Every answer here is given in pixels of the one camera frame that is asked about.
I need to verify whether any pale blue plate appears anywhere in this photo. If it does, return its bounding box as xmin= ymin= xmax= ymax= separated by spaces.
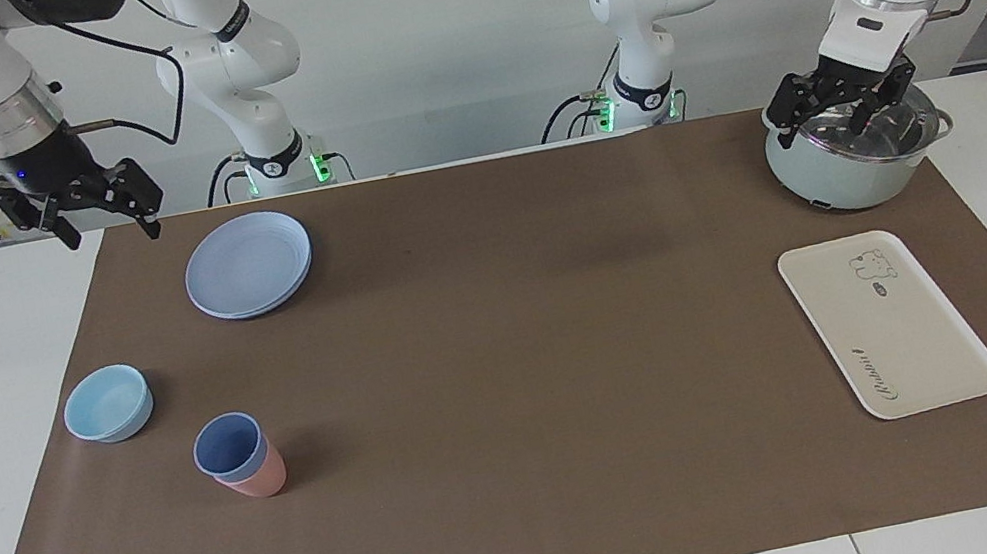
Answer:
xmin=175 ymin=204 xmax=323 ymax=329

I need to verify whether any black base cable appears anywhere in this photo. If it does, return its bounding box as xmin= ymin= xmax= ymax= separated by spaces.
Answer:
xmin=200 ymin=152 xmax=249 ymax=207
xmin=527 ymin=42 xmax=636 ymax=145

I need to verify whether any brown table mat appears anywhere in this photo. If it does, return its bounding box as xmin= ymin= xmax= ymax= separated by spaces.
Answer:
xmin=0 ymin=68 xmax=987 ymax=554

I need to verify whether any blue ribbed cup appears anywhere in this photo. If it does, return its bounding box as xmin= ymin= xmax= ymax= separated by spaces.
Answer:
xmin=187 ymin=407 xmax=274 ymax=488

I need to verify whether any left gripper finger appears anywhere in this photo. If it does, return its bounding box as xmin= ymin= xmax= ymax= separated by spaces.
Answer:
xmin=842 ymin=61 xmax=927 ymax=143
xmin=763 ymin=67 xmax=846 ymax=152

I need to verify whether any pink cup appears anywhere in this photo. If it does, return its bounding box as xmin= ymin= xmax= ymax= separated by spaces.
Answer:
xmin=207 ymin=436 xmax=292 ymax=506

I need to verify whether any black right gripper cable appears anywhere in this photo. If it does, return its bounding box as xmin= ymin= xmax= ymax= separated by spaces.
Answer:
xmin=33 ymin=0 xmax=198 ymax=167

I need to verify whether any cream tray with rabbit print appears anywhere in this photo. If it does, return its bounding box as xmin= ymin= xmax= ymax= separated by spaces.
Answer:
xmin=774 ymin=212 xmax=987 ymax=436

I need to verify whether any pale green cooking pot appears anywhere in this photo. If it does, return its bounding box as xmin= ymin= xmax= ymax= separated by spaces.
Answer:
xmin=756 ymin=73 xmax=967 ymax=225

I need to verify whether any light blue bowl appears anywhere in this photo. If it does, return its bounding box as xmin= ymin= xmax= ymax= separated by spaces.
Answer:
xmin=56 ymin=358 xmax=161 ymax=451

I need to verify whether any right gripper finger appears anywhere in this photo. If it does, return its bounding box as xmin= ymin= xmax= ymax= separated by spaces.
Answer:
xmin=78 ymin=154 xmax=173 ymax=252
xmin=0 ymin=172 xmax=86 ymax=265

